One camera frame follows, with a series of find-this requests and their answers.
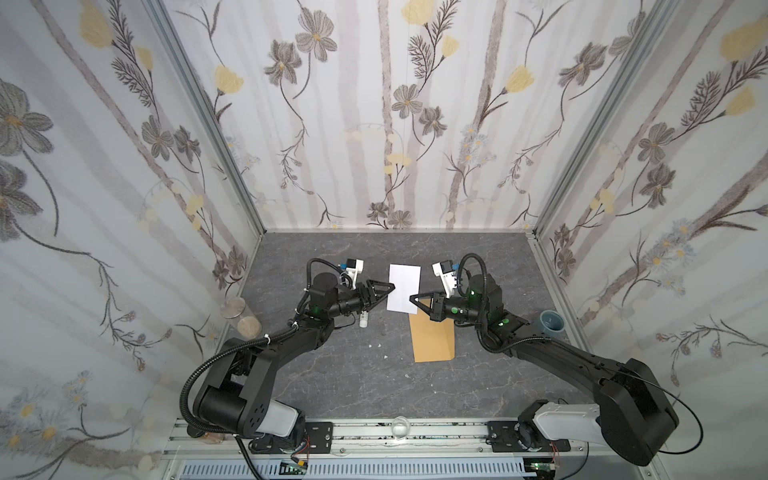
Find clear glass dome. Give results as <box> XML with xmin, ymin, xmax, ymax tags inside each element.
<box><xmin>391</xmin><ymin>416</ymin><xmax>411</xmax><ymax>439</ymax></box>

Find beige round ball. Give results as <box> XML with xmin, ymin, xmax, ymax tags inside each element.
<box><xmin>236</xmin><ymin>315</ymin><xmax>263</xmax><ymax>340</ymax></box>

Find blue bordered floral letter paper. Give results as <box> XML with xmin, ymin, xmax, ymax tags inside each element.
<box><xmin>387</xmin><ymin>264</ymin><xmax>421</xmax><ymax>315</ymax></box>

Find aluminium corner frame post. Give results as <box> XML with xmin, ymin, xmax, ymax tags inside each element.
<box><xmin>142</xmin><ymin>0</ymin><xmax>267</xmax><ymax>239</ymax></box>
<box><xmin>530</xmin><ymin>0</ymin><xmax>680</xmax><ymax>240</ymax></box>

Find aluminium corner frame post left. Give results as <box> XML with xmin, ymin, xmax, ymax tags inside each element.
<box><xmin>142</xmin><ymin>0</ymin><xmax>267</xmax><ymax>239</ymax></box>

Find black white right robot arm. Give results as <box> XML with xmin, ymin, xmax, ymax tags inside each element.
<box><xmin>410</xmin><ymin>275</ymin><xmax>679</xmax><ymax>466</ymax></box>

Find aluminium corner frame post right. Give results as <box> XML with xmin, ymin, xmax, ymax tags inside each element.
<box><xmin>530</xmin><ymin>0</ymin><xmax>680</xmax><ymax>240</ymax></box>

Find clear glass jar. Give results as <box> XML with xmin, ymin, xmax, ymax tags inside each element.
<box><xmin>220</xmin><ymin>297</ymin><xmax>247</xmax><ymax>323</ymax></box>

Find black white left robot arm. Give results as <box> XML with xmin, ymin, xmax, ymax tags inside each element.
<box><xmin>179</xmin><ymin>272</ymin><xmax>395</xmax><ymax>450</ymax></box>

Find white vented cable duct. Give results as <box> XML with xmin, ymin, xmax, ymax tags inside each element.
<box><xmin>178</xmin><ymin>458</ymin><xmax>538</xmax><ymax>480</ymax></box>

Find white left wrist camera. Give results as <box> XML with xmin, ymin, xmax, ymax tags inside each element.
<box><xmin>339</xmin><ymin>259</ymin><xmax>364</xmax><ymax>290</ymax></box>

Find tan paper envelope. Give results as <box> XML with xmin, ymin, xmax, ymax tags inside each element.
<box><xmin>409</xmin><ymin>310</ymin><xmax>456</xmax><ymax>363</ymax></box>

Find teal ceramic cup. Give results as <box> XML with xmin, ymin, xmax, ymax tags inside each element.
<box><xmin>538</xmin><ymin>310</ymin><xmax>566</xmax><ymax>338</ymax></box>

